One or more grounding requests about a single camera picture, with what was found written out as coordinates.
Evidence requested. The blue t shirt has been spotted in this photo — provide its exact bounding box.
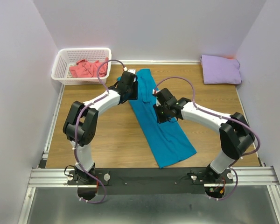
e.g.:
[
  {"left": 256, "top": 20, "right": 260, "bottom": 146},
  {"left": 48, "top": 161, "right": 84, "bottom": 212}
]
[{"left": 129, "top": 69, "right": 196, "bottom": 168}]

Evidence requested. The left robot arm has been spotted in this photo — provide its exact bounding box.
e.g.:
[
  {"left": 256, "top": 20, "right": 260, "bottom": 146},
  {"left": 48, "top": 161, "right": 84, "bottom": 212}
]
[{"left": 63, "top": 69, "right": 138, "bottom": 184}]

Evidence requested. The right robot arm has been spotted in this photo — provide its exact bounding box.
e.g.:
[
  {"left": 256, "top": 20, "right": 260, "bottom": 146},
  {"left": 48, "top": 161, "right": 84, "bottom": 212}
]
[{"left": 153, "top": 88, "right": 255, "bottom": 183}]

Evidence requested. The red t shirt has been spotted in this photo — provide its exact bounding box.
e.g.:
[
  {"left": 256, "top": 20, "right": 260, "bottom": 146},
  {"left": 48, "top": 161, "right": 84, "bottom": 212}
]
[{"left": 69, "top": 59, "right": 102, "bottom": 78}]

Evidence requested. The white plastic laundry basket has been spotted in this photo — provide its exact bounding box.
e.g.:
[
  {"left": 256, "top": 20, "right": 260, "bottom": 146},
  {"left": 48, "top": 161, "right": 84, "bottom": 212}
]
[{"left": 51, "top": 47, "right": 112, "bottom": 85}]

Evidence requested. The folded purple t shirt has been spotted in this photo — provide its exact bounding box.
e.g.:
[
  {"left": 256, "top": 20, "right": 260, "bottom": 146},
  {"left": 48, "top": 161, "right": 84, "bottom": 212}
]
[{"left": 201, "top": 55, "right": 242, "bottom": 85}]

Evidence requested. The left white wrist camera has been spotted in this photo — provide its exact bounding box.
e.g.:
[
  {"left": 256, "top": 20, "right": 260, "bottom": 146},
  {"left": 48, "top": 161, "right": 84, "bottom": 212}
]
[{"left": 127, "top": 69, "right": 137, "bottom": 74}]

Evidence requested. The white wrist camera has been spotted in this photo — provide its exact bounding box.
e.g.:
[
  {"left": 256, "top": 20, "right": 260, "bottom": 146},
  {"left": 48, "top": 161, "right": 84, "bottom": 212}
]
[
  {"left": 127, "top": 69, "right": 137, "bottom": 74},
  {"left": 153, "top": 89, "right": 161, "bottom": 106}
]

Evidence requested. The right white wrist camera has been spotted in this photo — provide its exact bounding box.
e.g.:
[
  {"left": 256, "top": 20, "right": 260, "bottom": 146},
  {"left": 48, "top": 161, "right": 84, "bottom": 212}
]
[{"left": 153, "top": 89, "right": 161, "bottom": 106}]

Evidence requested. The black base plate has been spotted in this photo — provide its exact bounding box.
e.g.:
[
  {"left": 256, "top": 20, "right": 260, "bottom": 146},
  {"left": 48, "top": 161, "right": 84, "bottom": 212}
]
[{"left": 63, "top": 165, "right": 234, "bottom": 200}]

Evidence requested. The aluminium front rail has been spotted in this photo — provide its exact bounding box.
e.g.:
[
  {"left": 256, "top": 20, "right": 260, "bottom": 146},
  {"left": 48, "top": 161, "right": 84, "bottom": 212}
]
[{"left": 28, "top": 167, "right": 280, "bottom": 188}]

